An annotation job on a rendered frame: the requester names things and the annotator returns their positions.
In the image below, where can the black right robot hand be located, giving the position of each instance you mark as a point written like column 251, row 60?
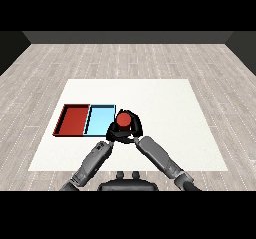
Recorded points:
column 137, row 124

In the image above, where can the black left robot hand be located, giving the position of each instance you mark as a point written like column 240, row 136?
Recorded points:
column 113, row 134

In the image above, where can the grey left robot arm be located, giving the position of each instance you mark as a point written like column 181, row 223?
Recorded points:
column 94, row 160

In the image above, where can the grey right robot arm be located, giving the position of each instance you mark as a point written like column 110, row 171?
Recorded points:
column 160, row 156

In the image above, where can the small red can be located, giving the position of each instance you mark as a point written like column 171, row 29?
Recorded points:
column 123, row 119

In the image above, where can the shallow light blue open box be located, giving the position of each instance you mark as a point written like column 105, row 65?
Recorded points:
column 99, row 119

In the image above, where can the shallow red open box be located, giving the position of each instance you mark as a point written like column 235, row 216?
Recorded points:
column 72, row 120

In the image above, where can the dark grey robot body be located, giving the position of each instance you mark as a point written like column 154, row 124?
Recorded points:
column 128, row 185

